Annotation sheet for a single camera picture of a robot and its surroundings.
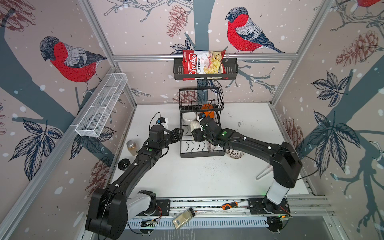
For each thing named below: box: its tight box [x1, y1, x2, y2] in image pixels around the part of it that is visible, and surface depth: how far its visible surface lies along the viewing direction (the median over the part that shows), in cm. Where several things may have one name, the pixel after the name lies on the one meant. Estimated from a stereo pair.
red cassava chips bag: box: [182, 49, 229, 81], surface depth 89 cm
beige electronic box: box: [172, 207, 196, 230], surface depth 69 cm
